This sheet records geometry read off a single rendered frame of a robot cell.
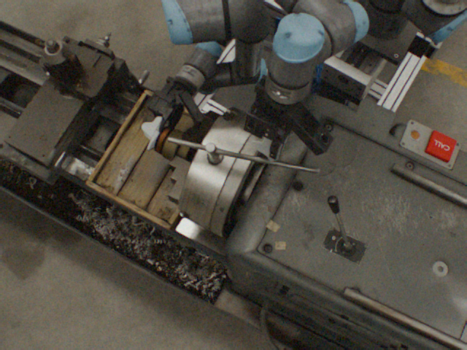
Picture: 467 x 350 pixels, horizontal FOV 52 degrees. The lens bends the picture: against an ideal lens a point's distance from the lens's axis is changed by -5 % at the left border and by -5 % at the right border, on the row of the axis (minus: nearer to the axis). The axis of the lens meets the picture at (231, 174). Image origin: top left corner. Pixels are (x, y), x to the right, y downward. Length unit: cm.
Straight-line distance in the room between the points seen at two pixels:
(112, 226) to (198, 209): 68
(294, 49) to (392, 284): 56
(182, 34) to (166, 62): 163
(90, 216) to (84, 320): 68
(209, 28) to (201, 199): 39
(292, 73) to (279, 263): 43
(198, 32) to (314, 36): 40
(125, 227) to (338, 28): 119
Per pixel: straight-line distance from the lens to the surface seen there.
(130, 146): 158
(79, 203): 193
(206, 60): 142
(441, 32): 128
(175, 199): 127
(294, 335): 178
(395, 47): 144
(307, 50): 79
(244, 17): 114
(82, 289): 244
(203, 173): 116
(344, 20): 88
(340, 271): 109
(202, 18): 113
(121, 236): 183
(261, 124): 95
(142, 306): 236
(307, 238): 109
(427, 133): 123
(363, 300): 107
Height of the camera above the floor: 231
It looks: 71 degrees down
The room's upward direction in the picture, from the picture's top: 4 degrees counter-clockwise
